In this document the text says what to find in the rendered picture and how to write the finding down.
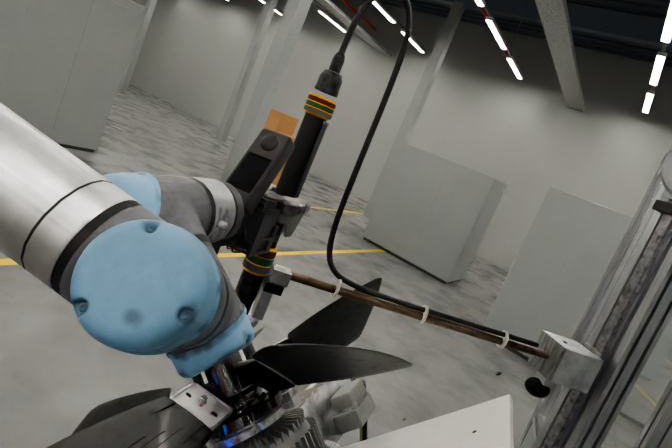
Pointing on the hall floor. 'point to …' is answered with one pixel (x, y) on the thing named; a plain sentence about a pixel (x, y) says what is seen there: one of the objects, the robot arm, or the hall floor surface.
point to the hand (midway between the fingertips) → (294, 195)
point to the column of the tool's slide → (620, 349)
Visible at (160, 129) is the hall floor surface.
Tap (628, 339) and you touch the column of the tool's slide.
